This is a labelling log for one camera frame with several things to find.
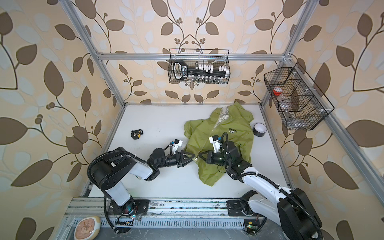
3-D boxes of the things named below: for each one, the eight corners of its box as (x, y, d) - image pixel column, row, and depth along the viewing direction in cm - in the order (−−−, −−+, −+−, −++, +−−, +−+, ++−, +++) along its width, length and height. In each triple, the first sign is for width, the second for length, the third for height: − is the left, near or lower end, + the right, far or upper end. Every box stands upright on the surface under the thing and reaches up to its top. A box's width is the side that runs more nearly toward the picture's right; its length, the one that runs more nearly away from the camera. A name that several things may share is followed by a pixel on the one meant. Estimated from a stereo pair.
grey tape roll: (252, 136, 104) (254, 132, 100) (249, 126, 110) (251, 122, 106) (266, 136, 104) (268, 132, 100) (262, 126, 110) (265, 122, 106)
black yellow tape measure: (130, 139, 102) (128, 136, 100) (133, 131, 106) (131, 129, 104) (141, 139, 102) (139, 136, 100) (143, 131, 106) (142, 129, 104)
